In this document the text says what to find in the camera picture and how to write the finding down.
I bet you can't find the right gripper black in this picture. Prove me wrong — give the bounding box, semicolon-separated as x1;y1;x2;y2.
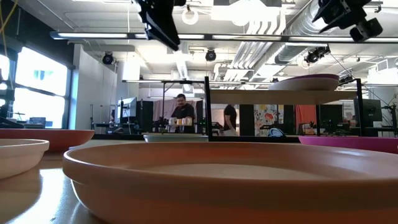
312;0;384;43

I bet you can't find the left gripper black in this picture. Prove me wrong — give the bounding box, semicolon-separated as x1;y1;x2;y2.
133;0;187;52

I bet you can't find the purple plate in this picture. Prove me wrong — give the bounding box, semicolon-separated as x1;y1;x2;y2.
281;73;340;81

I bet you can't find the cream white plate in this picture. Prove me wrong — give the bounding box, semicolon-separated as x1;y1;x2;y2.
268;77;340;91

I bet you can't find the light teal plate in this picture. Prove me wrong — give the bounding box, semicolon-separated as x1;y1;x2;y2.
143;133;209;144

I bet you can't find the magenta plate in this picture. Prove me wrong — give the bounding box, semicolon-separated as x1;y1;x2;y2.
298;135;398;155

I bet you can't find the red-orange plate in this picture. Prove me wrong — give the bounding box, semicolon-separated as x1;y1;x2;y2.
0;128;95;153

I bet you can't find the terracotta plate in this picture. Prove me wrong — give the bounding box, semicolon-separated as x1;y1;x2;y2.
63;141;398;224

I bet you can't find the pale peach plate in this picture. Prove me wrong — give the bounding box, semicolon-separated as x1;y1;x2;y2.
0;138;50;180

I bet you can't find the wooden shelf with black legs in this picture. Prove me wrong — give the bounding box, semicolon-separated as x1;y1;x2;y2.
203;76;365;147

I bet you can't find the black metal stand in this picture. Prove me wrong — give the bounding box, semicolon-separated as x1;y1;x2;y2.
122;79;206;135

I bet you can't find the long linear ceiling light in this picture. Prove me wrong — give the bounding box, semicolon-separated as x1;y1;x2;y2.
49;30;398;44

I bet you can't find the beige curtain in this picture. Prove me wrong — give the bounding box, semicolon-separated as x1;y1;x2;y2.
153;99;200;131

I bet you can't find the person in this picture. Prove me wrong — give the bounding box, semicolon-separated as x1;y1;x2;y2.
170;93;196;134
223;104;238;136

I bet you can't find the orange curtain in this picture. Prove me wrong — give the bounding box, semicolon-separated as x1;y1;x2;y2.
295;105;317;133

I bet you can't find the computer monitor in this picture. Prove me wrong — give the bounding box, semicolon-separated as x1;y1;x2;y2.
362;98;383;123

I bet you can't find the floral curtain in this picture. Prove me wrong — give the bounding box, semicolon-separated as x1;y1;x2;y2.
254;104;279;137

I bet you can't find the blue white helmet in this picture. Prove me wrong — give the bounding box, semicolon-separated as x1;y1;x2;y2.
267;127;285;138

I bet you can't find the white ring lamp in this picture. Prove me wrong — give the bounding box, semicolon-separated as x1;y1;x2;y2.
181;7;200;26

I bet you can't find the silver ventilation duct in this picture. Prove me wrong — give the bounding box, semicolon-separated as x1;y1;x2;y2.
273;0;358;65

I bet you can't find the thin yellow cable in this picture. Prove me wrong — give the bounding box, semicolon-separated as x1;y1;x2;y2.
0;0;18;57

